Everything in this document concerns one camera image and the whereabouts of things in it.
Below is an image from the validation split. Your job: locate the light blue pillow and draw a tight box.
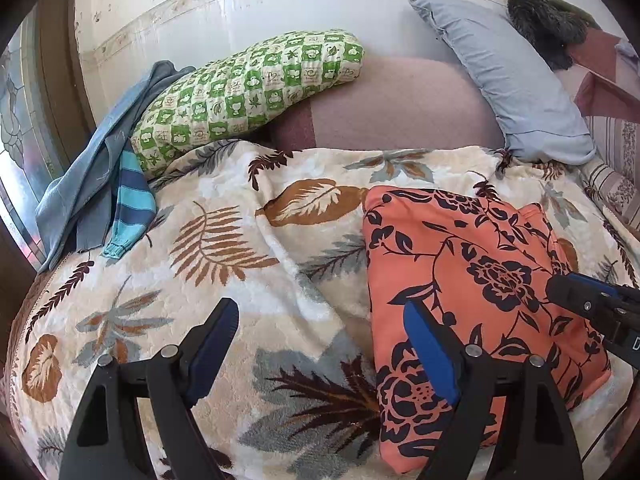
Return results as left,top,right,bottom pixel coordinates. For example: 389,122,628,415
409,0,597,166

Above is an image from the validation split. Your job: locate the green white patterned pillow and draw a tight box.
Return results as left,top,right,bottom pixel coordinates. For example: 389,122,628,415
131,29,364,180

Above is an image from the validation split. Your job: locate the orange black floral garment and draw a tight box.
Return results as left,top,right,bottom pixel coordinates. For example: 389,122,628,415
362,185,611,474

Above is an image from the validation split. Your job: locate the pink quilted mattress cover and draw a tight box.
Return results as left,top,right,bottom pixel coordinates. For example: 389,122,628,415
264,56,504,151

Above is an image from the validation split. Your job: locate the cream leaf pattern fleece blanket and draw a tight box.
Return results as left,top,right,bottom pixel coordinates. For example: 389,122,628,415
8,141,639,479

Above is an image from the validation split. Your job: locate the dark fur item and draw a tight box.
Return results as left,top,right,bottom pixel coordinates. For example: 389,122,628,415
506,0,601,70

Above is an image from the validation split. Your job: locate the blue grey cloth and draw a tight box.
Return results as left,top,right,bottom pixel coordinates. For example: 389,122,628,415
36,60,194,272

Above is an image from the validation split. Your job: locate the stained glass window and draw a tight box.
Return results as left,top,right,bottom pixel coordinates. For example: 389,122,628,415
1,12,60,270

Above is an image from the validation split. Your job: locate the teal navy striped garment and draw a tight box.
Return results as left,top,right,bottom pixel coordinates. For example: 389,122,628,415
102,142,157,260

